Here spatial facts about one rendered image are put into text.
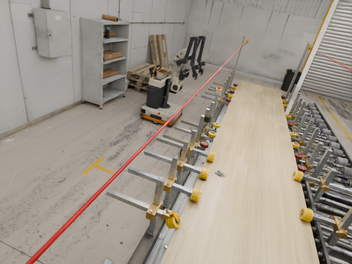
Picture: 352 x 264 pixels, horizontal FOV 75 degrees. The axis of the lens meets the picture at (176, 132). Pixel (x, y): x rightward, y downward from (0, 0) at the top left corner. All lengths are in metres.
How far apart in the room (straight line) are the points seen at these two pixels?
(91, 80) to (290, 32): 7.46
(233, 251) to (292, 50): 9.05
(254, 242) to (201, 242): 0.31
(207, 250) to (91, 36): 3.85
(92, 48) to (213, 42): 6.44
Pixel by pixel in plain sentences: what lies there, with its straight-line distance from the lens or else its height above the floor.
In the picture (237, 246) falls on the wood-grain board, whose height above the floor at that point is 0.90.
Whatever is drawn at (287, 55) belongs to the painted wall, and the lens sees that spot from 9.97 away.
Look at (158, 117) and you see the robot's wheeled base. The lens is 4.21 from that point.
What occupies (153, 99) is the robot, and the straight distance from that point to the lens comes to 4.19.
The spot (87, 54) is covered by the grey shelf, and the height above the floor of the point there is 0.99.
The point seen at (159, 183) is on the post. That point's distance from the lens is 1.27.
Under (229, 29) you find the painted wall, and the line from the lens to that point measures 9.94.
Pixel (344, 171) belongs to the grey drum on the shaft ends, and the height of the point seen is 0.83.
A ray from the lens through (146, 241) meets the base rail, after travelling 1.56.
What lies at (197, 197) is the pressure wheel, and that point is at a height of 0.96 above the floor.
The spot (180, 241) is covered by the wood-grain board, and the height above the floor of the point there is 0.90.
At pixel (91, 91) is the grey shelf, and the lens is 4.70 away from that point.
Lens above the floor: 1.98
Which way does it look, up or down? 28 degrees down
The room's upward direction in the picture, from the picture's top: 11 degrees clockwise
